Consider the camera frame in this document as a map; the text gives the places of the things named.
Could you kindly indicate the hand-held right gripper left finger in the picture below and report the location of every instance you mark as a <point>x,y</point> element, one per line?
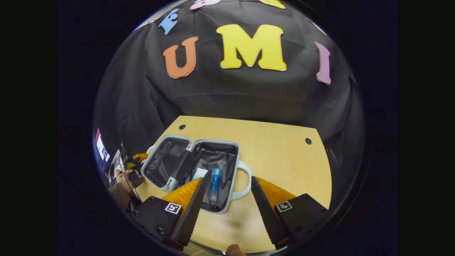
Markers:
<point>190,213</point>

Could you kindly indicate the blue green bottle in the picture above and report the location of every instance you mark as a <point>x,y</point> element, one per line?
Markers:
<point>214,185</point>

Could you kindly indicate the light blue suitcase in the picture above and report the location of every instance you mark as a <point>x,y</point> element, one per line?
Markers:
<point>199,156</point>

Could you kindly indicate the pale blue tube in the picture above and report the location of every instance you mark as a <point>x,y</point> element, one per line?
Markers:
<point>199,174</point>

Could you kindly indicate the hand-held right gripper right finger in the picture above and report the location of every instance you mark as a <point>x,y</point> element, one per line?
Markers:
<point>266,213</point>

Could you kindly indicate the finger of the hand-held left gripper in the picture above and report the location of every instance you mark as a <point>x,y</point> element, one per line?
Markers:
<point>130,165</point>
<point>140,156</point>

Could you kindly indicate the black backdrop cloth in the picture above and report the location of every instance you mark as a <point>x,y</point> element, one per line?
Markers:
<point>227,96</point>

